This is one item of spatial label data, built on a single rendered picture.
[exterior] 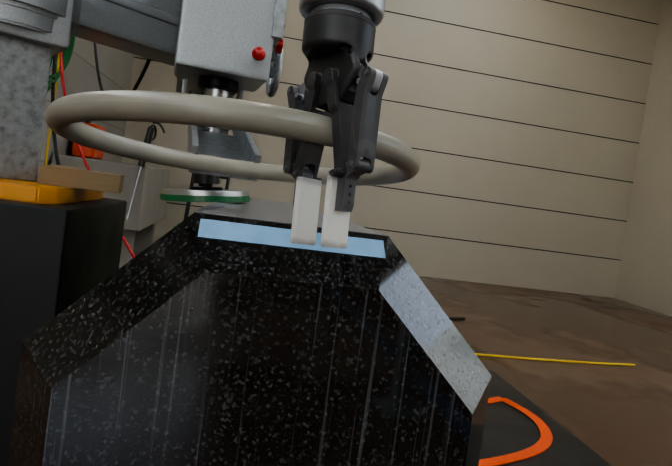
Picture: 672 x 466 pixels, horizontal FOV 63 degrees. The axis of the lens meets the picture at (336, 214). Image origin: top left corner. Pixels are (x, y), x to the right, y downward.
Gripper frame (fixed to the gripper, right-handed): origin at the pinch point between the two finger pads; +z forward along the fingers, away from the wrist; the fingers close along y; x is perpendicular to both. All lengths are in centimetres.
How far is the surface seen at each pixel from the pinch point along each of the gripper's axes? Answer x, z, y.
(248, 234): -11.4, 2.7, 31.4
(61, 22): 0, -49, 117
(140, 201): -111, -14, 333
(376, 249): -29.9, 3.0, 20.9
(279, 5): -34, -52, 64
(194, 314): -3.3, 15.2, 30.7
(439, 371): -37.7, 21.6, 11.8
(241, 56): -28, -39, 69
